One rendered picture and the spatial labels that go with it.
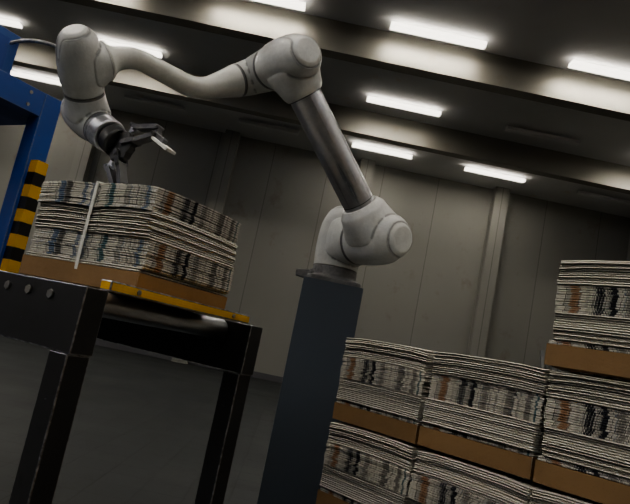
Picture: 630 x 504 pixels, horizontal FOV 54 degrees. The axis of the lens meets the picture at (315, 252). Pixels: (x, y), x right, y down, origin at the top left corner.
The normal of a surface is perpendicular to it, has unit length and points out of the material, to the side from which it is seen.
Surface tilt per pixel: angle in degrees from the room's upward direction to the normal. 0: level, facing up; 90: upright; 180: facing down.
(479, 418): 90
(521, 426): 90
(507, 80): 90
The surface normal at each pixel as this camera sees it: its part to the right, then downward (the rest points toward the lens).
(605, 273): -0.72, -0.25
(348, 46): 0.04, -0.15
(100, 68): 0.74, 0.46
